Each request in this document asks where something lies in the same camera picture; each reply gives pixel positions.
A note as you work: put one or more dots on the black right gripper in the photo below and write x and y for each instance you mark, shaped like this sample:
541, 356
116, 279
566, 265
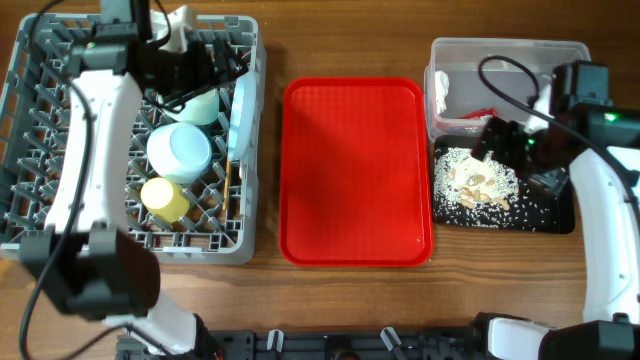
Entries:
510, 132

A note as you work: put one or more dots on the clear plastic bin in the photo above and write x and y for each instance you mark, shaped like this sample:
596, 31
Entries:
459, 59

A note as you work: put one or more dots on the light blue plate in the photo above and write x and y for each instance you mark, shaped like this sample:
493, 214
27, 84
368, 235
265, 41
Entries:
242, 112

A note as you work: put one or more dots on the red sauce packet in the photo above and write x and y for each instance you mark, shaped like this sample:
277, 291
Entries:
481, 114

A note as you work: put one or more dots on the yellow plastic cup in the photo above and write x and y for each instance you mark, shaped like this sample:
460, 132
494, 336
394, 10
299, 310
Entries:
164, 199

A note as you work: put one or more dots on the white napkin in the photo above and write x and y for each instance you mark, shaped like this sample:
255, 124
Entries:
441, 87

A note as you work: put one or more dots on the black tray bin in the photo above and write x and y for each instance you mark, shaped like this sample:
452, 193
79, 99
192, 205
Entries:
537, 212

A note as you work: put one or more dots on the wooden chopstick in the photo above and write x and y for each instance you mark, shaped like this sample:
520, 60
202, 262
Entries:
227, 183

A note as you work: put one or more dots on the grey plastic dishwasher rack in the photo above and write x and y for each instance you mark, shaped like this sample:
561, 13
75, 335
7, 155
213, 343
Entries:
35, 116

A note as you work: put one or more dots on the rice and peanut scraps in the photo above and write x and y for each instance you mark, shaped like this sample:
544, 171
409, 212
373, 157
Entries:
473, 193

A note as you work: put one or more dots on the light blue bowl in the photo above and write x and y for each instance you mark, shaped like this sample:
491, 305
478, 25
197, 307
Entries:
179, 152

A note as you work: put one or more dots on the green bowl with rice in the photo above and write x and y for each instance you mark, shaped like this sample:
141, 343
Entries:
201, 110

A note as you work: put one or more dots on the red plastic tray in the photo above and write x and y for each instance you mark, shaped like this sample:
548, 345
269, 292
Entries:
354, 178

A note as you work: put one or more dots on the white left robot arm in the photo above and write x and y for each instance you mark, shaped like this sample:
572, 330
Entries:
84, 259

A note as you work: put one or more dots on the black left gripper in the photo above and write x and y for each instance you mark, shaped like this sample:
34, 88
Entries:
200, 57

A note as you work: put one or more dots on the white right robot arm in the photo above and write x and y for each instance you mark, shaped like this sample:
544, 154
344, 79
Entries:
599, 147

